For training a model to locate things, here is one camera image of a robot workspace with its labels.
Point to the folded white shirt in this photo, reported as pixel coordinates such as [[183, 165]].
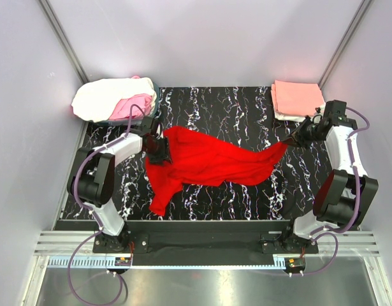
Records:
[[281, 116]]

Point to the white cable duct strip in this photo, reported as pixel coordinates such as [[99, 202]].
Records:
[[266, 262]]

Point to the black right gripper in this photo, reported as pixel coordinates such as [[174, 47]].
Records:
[[296, 138]]

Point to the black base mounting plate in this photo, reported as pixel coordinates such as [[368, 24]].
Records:
[[207, 226]]

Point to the corner aluminium post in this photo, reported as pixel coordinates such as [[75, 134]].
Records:
[[348, 35], [63, 40]]

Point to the white crumpled shirt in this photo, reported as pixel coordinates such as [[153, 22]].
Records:
[[95, 101]]

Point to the folded salmon pink shirt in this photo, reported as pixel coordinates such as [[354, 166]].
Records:
[[296, 99]]

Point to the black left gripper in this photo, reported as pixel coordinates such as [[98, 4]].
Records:
[[164, 154]]

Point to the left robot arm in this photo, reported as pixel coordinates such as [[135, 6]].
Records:
[[92, 178]]

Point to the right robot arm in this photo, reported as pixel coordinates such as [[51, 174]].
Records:
[[346, 195]]

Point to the pink crumpled shirt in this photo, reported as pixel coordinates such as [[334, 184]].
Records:
[[135, 96]]

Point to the right corner aluminium post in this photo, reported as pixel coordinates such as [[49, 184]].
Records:
[[348, 35]]

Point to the aluminium front rail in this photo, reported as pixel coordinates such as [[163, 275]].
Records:
[[352, 243]]

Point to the left corner aluminium post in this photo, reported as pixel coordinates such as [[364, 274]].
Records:
[[63, 40]]

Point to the red t-shirt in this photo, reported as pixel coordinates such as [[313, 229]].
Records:
[[205, 160]]

